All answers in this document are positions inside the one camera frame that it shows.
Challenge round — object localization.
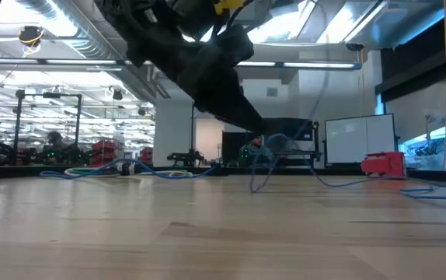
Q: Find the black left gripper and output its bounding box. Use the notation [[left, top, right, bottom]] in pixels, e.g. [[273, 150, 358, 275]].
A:
[[102, 0, 269, 135]]

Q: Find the pale door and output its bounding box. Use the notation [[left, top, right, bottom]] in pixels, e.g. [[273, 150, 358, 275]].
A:
[[194, 114, 225, 164]]

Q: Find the black upright panel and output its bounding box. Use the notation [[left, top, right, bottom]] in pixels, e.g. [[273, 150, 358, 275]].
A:
[[221, 131, 255, 168]]

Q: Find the long ceiling light strip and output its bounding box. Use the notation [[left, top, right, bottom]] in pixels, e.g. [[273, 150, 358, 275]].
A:
[[0, 57, 363, 72]]

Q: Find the red tool cart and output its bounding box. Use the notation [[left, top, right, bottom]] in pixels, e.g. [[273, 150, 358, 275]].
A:
[[139, 146, 154, 167], [89, 139, 120, 167]]

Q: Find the black shelf cart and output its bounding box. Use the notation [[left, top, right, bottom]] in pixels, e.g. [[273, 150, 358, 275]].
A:
[[265, 117, 322, 169]]

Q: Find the red tape dispenser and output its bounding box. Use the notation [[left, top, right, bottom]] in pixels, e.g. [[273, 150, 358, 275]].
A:
[[361, 151, 408, 181]]

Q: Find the black gantry frame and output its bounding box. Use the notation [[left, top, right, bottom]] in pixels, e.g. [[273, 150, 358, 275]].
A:
[[12, 89, 84, 156], [190, 103, 197, 168]]

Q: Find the bundle of cables and plug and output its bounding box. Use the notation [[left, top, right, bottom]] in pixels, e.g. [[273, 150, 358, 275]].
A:
[[64, 167, 193, 179]]

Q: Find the black white cable connector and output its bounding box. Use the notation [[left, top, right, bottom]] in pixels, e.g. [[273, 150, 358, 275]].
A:
[[114, 162, 137, 177]]

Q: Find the silver ribbed air duct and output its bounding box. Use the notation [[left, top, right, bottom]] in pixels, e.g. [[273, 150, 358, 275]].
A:
[[15, 0, 110, 59]]

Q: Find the green cable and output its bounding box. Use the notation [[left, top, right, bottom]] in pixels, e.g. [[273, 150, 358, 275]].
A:
[[71, 167, 120, 177]]

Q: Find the whiteboard with black frame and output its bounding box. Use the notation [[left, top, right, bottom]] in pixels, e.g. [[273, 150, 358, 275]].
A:
[[324, 113, 398, 165]]

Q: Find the ceiling cable reel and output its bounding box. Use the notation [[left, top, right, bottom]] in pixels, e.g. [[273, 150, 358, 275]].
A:
[[17, 25, 45, 48]]

